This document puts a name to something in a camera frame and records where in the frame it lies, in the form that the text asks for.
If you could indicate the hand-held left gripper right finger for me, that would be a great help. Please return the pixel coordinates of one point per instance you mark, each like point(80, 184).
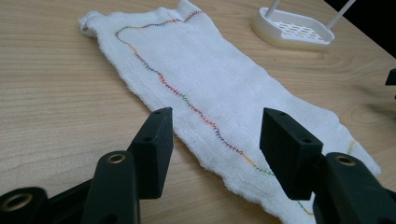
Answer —
point(311, 161)

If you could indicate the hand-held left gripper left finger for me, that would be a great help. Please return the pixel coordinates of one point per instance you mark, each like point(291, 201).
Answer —
point(134, 168)

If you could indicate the white cloth with coloured stitching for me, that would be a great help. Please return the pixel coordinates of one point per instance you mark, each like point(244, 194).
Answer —
point(199, 93)

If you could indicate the white plastic basket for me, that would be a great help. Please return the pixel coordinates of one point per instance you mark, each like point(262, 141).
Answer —
point(292, 30)

